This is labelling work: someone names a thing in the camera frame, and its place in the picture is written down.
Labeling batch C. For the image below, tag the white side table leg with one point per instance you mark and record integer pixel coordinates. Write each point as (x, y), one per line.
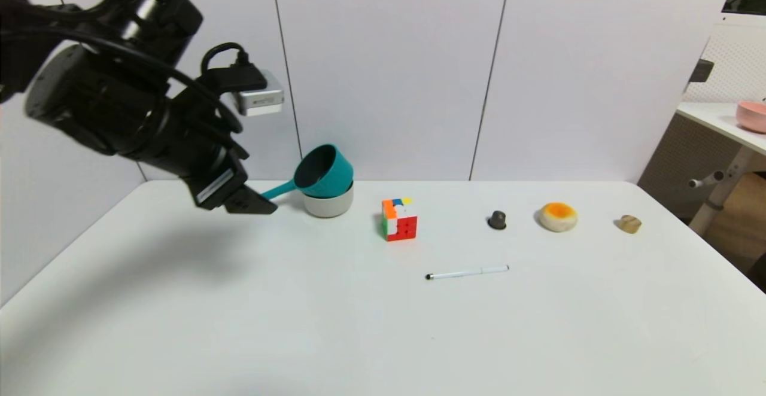
(721, 192)

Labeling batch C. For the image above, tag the white side table top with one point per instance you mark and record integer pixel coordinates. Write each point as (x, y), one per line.
(715, 119)

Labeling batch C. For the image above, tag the beige ceramic bowl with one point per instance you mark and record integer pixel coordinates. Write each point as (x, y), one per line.
(329, 206)

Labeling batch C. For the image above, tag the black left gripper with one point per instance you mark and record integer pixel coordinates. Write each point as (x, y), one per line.
(216, 188)

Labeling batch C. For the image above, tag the white perforated panel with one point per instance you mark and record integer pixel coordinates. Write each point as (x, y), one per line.
(733, 67)

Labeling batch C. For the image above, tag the brown perforated panel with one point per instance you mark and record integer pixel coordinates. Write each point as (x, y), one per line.
(676, 163)

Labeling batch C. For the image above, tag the white stylus pen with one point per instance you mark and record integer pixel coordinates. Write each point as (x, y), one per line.
(467, 273)

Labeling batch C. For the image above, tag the round bun with orange top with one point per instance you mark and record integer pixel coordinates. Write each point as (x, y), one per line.
(558, 217)

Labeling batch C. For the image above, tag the black clamp bracket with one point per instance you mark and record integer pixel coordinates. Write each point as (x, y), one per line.
(699, 71)

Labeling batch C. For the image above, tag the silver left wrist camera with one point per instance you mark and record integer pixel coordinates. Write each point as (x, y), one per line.
(260, 100)

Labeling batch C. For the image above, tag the multicolour puzzle cube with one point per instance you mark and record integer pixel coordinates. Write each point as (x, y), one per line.
(400, 220)

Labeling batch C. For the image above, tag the small brown wooden nut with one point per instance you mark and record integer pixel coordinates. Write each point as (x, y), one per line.
(629, 224)

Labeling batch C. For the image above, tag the small dark grey cap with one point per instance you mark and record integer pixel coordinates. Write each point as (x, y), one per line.
(497, 221)

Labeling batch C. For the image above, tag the pink bowl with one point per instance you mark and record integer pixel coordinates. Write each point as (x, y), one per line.
(751, 117)

